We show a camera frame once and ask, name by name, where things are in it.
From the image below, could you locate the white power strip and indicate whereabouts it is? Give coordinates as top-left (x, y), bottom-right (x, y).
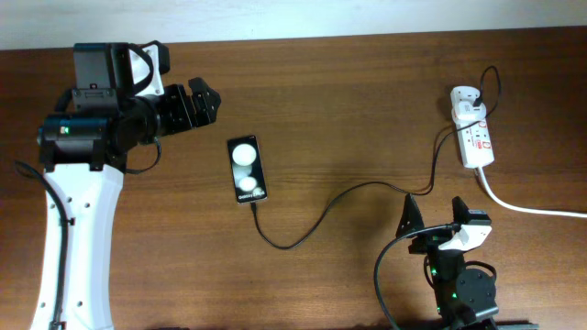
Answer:
top-left (450, 86), bottom-right (494, 169)

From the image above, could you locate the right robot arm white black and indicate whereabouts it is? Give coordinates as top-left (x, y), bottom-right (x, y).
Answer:
top-left (396, 194), bottom-right (539, 329)

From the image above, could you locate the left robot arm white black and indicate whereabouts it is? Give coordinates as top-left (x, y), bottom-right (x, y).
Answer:
top-left (31, 41), bottom-right (221, 329)

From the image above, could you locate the black smartphone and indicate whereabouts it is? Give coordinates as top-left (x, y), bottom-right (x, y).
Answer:
top-left (227, 135), bottom-right (268, 204)

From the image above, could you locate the white power strip cord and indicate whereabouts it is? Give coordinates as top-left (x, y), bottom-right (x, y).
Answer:
top-left (474, 166), bottom-right (587, 219)

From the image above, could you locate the black charging cable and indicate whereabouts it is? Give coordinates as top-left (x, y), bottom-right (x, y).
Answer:
top-left (249, 64), bottom-right (502, 251)

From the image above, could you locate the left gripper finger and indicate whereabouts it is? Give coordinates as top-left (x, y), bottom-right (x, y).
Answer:
top-left (193, 93), bottom-right (218, 127)
top-left (188, 77), bottom-right (221, 110)

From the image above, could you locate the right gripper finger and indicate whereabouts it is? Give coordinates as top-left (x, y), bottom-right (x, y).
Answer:
top-left (395, 193), bottom-right (424, 237)
top-left (451, 196), bottom-right (470, 225)

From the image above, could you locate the white charger plug adapter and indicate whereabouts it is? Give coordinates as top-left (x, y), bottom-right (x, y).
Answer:
top-left (452, 101), bottom-right (486, 126)

